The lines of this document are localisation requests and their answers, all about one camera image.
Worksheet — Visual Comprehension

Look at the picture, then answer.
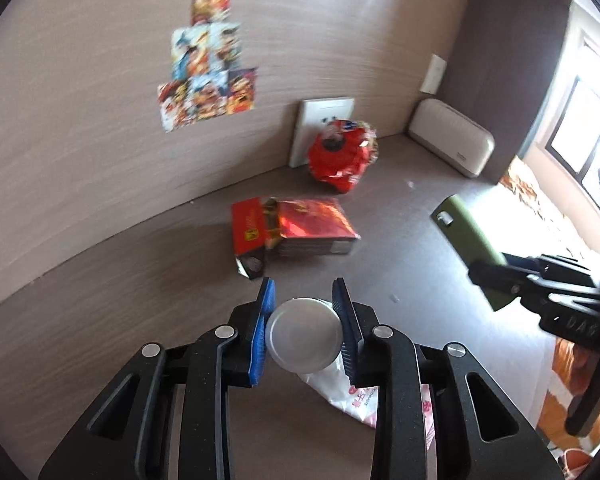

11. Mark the loose white socket plate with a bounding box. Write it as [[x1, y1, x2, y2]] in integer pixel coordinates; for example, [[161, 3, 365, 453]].
[[288, 96, 356, 168]]

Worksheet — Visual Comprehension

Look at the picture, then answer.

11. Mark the white plastic bag pink print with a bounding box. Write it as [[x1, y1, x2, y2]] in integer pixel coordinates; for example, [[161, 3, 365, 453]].
[[297, 357, 438, 456]]

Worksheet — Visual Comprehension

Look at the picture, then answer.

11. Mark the small round metal can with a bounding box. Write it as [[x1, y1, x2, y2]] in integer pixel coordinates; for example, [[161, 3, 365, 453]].
[[265, 297, 345, 373]]

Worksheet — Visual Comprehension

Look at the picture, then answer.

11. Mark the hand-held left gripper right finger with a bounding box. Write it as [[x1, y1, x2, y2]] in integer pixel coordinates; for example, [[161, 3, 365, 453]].
[[331, 276, 566, 480]]

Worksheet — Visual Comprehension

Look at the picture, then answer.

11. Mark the white wall socket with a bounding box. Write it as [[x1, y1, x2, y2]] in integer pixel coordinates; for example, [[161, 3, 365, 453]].
[[420, 53, 447, 95]]

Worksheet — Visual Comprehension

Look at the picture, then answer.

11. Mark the window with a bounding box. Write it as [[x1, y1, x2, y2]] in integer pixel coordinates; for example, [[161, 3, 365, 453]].
[[522, 0, 600, 211]]

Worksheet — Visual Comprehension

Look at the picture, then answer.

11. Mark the red gold cardboard box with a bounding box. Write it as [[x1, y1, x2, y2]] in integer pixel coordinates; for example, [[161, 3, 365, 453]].
[[231, 196, 362, 281]]

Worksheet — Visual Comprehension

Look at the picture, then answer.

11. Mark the red crumpled snack bag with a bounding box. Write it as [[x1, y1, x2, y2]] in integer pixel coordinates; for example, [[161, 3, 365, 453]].
[[307, 117, 379, 194]]

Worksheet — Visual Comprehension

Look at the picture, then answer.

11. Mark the white rounded desktop box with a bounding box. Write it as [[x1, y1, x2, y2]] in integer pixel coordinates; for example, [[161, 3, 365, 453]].
[[406, 98, 496, 178]]

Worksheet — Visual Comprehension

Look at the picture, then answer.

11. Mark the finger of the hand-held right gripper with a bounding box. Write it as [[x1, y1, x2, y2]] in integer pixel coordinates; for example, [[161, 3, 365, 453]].
[[502, 251, 595, 281], [467, 259, 548, 306]]

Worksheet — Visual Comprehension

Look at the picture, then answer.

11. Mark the green plastic case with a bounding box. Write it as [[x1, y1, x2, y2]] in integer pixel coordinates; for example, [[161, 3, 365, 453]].
[[430, 195, 518, 311]]

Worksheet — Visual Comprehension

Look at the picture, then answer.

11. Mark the cluster of cartoon stickers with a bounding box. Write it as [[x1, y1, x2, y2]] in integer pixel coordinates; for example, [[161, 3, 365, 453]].
[[157, 0, 258, 133]]

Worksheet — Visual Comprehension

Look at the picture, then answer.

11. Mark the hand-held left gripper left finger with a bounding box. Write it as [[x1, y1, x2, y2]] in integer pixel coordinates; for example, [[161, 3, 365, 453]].
[[39, 276, 277, 480]]

